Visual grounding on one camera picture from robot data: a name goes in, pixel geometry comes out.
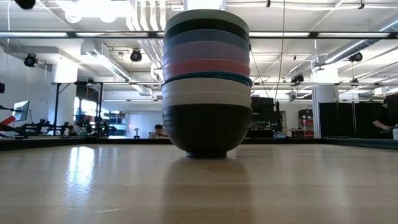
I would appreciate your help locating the large dark grey ribbed bowl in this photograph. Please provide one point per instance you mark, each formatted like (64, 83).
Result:
(206, 130)

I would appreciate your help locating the red plastic bowl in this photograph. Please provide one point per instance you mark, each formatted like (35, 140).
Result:
(206, 68)

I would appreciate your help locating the purple plastic bowl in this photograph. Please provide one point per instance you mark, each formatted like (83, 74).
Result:
(206, 51)

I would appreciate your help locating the blue grey bowl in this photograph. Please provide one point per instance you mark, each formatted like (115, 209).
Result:
(206, 36)

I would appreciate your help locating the black plastic bowl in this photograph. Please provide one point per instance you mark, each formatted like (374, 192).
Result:
(206, 24)

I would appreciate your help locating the sage grey bowl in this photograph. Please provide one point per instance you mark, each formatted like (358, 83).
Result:
(206, 15)

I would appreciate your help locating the person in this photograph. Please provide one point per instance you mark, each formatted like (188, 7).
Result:
(158, 132)
(381, 119)

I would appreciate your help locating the black equipment cabinet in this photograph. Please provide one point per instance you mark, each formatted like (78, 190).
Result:
(264, 115)

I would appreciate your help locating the small grey desk lamp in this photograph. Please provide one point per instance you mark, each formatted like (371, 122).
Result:
(136, 133)

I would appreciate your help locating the blue storage shelf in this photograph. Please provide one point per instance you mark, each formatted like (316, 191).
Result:
(118, 124)

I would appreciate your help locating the red tool cart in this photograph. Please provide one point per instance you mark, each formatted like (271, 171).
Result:
(306, 124)

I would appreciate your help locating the black partition panel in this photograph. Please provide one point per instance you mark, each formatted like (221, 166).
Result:
(351, 119)

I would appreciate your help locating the black background robot rig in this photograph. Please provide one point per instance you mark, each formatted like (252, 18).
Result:
(40, 127)

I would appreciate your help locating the bright tilted monitor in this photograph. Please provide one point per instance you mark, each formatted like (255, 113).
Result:
(21, 110)

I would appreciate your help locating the black slanted bar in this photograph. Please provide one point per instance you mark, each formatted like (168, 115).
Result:
(14, 129)

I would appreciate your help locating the red flat object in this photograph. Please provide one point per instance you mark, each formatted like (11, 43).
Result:
(7, 120)

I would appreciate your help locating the dark computer monitor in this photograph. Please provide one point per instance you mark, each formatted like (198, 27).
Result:
(392, 107)

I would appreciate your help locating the small white object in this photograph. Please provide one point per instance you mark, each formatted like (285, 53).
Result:
(395, 133)

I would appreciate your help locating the black ceiling camera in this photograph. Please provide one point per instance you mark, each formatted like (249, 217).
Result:
(25, 3)
(297, 78)
(356, 57)
(30, 60)
(136, 56)

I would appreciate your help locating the white ceiling air duct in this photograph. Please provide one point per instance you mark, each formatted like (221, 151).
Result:
(105, 62)

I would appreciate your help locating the black metal frame stand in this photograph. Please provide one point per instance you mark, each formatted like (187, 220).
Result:
(58, 105)

